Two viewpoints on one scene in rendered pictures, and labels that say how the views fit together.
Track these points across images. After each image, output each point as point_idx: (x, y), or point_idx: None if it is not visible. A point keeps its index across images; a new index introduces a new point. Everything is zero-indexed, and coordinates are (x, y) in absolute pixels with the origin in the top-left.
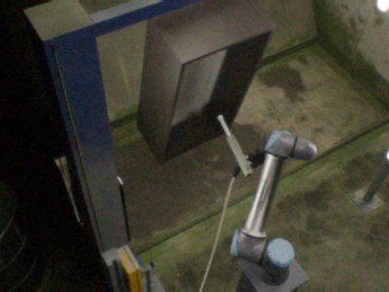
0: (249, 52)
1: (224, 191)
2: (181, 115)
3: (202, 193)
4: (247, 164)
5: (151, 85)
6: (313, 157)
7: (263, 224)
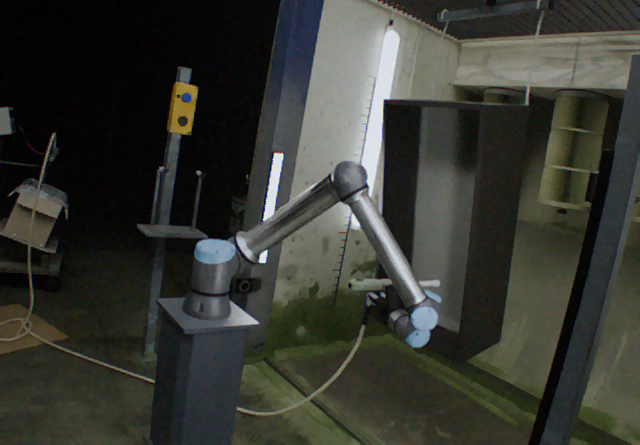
0: (492, 187)
1: (386, 437)
2: (454, 327)
3: (374, 417)
4: (363, 277)
5: (409, 192)
6: (341, 189)
7: (252, 232)
